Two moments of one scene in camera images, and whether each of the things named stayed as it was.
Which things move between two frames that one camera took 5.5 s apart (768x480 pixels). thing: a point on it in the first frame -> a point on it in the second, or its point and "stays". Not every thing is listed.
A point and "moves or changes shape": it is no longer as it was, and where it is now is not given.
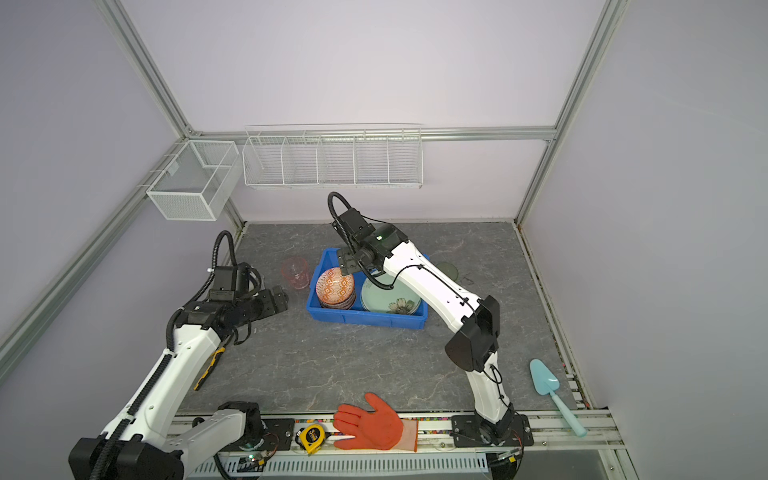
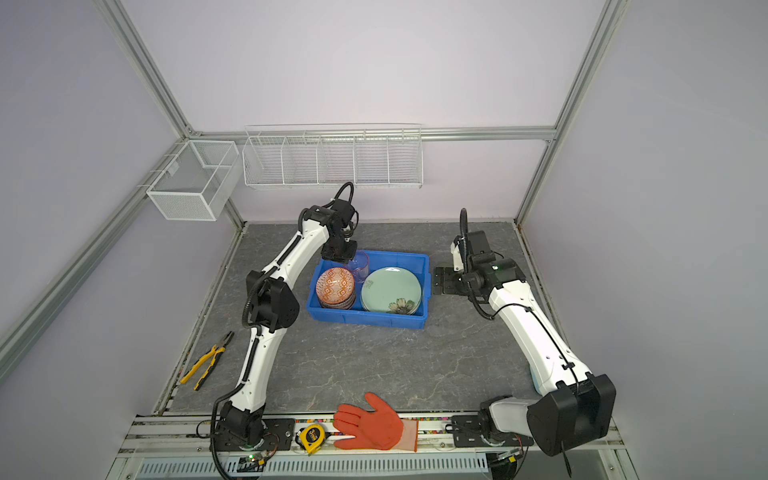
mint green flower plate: (400, 300) stays
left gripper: (268, 307) -> (345, 258)
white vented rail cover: (340, 467) stays
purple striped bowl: (340, 306) stays
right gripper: (348, 261) -> (445, 274)
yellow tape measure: (312, 436) stays
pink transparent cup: (296, 271) moves or changes shape
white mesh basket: (195, 183) stays
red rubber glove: (379, 428) stays
